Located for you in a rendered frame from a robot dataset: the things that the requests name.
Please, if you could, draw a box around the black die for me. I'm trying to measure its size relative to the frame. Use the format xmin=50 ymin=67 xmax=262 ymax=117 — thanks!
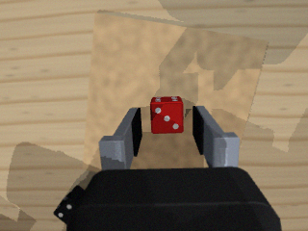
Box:
xmin=54 ymin=186 xmax=85 ymax=224

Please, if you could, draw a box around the red die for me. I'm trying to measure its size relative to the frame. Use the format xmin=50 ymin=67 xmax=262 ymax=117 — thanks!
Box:
xmin=150 ymin=96 xmax=184 ymax=134

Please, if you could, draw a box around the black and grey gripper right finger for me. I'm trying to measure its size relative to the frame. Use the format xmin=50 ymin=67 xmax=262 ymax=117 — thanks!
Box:
xmin=192 ymin=106 xmax=240 ymax=167

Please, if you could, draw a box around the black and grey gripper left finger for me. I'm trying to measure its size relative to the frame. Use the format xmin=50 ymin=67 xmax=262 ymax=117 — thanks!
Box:
xmin=99 ymin=108 xmax=142 ymax=170

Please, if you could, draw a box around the tan square mat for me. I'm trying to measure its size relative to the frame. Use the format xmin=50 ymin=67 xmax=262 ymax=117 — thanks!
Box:
xmin=83 ymin=13 xmax=268 ymax=172

